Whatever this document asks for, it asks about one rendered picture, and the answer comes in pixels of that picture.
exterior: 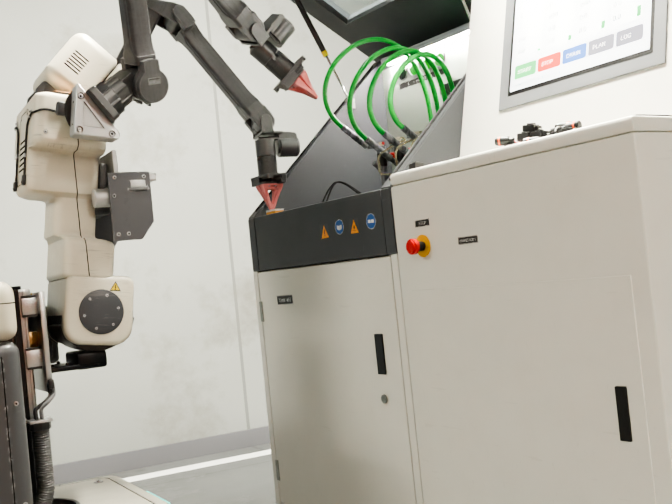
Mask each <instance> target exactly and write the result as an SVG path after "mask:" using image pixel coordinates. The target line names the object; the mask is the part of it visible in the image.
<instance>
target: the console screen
mask: <svg viewBox="0 0 672 504"><path fill-rule="evenodd" d="M667 25H668V0H506V13H505V27H504V41H503V55H502V69H501V83H500V97H499V111H503V110H506V109H510V108H513V107H517V106H520V105H524V104H527V103H531V102H534V101H538V100H541V99H544V98H548V97H551V96H555V95H558V94H562V93H565V92H569V91H572V90H575V89H579V88H582V87H586V86H589V85H593V84H596V83H600V82H603V81H606V80H610V79H613V78H617V77H620V76H624V75H627V74H631V73H634V72H638V71H641V70H644V69H648V68H651V67H655V66H658V65H662V64H665V63H666V49H667Z"/></svg>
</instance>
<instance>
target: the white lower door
mask: <svg viewBox="0 0 672 504"><path fill-rule="evenodd" d="M258 277H259V287H260V297H261V302H259V306H260V316H261V322H263V327H264V337H265V347H266V357H267V367H268V377H269V387H270V397H271V407H272V417H273V427H274V437H275V447H276V457H277V460H275V466H276V476H277V480H279V487H280V496H281V502H282V503H285V504H417V500H416V490H415V481H414V471H413V461H412V452H411V442H410V433H409V423H408V413H407V404H406V394H405V385H404V375H403V366H402V356H401V346H400V337H399V327H398V318H397V308H396V298H395V289H394V279H393V270H392V260H391V256H388V257H380V258H372V259H364V260H356V261H348V262H340V263H332V264H324V265H316V266H308V267H300V268H292V269H284V270H276V271H268V272H260V273H258Z"/></svg>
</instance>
